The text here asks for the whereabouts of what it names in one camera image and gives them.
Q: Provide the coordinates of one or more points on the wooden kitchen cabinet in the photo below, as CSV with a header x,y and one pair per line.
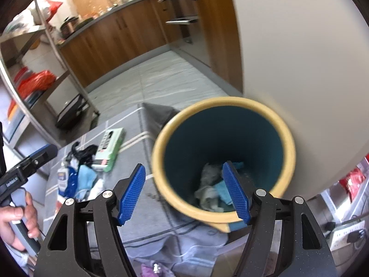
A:
x,y
115,37

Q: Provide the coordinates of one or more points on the white green printed box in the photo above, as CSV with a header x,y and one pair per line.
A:
x,y
108,150

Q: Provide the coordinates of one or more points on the white crumpled tissue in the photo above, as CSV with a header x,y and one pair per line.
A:
x,y
96,189

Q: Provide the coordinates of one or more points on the light blue crumpled cloth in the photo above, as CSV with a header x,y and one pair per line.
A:
x,y
220,189

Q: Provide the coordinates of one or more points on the blue white plastic wrapper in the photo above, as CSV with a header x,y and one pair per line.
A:
x,y
72,183

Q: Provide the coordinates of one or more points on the metal shelf rack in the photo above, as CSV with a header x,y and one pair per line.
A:
x,y
49,34

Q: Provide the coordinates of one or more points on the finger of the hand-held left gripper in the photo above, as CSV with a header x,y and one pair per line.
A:
x,y
40,154

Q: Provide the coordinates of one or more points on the white power strip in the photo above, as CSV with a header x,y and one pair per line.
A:
x,y
341,233

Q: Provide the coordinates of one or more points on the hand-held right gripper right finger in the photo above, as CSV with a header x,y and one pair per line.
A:
x,y
236,193

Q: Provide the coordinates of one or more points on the grey crumpled cloth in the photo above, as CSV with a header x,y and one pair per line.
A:
x,y
206,189

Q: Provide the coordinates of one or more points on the white bottle with blue label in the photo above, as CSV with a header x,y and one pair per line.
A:
x,y
62,179

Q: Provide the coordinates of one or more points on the small red plastic bag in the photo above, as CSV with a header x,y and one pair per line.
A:
x,y
52,7

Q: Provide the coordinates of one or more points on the purple cloth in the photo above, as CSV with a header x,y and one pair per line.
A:
x,y
150,269

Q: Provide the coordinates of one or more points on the dark rice cooker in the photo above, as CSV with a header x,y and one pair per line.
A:
x,y
69,27

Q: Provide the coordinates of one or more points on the large red plastic bag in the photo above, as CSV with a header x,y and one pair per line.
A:
x,y
37,82

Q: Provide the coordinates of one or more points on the light blue rag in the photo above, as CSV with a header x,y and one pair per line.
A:
x,y
86,177

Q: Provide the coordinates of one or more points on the yellow-rimmed teal waste bin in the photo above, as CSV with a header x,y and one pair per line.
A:
x,y
216,138

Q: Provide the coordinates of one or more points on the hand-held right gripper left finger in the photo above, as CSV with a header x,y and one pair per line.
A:
x,y
131,196

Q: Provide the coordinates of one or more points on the grey plaid blanket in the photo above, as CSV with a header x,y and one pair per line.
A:
x,y
138,155

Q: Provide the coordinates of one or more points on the red snack packet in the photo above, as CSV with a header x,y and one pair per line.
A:
x,y
353,184

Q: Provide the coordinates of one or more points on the black floor appliance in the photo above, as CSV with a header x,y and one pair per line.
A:
x,y
70,112

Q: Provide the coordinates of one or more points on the person's left hand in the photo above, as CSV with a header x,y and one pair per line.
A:
x,y
11,216

